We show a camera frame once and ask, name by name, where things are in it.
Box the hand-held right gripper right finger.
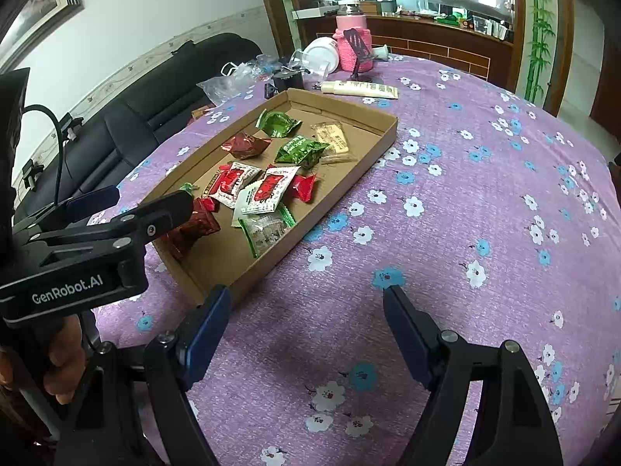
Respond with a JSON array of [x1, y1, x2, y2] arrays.
[[382, 285, 564, 466]]

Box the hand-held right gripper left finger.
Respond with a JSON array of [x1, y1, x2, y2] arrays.
[[53, 285, 232, 466]]

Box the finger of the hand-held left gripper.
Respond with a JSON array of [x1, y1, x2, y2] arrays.
[[12, 186, 120, 238], [29, 190, 195, 260]]

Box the large dark red snack packet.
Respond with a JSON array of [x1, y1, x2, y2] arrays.
[[158, 198, 221, 259]]

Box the cardboard box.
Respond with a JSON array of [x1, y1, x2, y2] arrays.
[[138, 88, 399, 311]]

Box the red and white snack packet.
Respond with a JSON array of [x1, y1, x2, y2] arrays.
[[233, 165, 302, 215], [210, 161, 264, 208]]

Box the clear green-edged snack packet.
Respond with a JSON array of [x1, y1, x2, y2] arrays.
[[238, 205, 297, 259]]

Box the small dark red snack packet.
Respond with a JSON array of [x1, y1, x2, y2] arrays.
[[220, 133, 272, 159]]

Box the yellow cracker packet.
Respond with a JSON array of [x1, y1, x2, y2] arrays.
[[310, 121, 359, 164]]

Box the person's left hand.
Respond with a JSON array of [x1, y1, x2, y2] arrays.
[[43, 317, 88, 405]]

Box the purple floral tablecloth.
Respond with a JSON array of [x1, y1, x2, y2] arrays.
[[92, 51, 621, 466]]

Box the black leather sofa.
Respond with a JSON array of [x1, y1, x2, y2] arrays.
[[14, 33, 263, 215]]

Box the clear plastic bag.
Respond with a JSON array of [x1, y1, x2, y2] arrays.
[[196, 59, 259, 106]]

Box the small black container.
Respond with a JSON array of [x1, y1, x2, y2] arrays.
[[271, 68, 304, 93]]

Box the white plastic tub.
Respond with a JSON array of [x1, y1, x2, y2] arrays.
[[301, 36, 341, 81]]

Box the cream squeeze tube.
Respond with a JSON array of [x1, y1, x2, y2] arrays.
[[320, 80, 399, 101]]

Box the black slotted spatula stand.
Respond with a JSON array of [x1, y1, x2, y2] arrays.
[[344, 28, 375, 83]]

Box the wooden counter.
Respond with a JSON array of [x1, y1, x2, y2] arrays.
[[291, 2, 515, 83]]

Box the black cable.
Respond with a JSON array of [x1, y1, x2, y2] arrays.
[[20, 103, 66, 205]]

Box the framed wall picture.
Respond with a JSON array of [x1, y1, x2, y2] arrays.
[[0, 0, 86, 67]]

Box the bamboo wall sticker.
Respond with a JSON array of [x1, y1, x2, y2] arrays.
[[523, 0, 557, 104]]

